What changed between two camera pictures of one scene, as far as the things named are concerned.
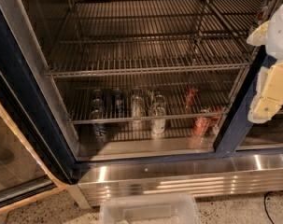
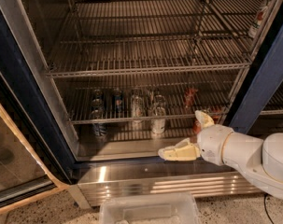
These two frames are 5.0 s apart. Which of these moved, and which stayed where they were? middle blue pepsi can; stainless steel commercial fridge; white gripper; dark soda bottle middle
Moved: white gripper
Stayed: dark soda bottle middle; stainless steel commercial fridge; middle blue pepsi can
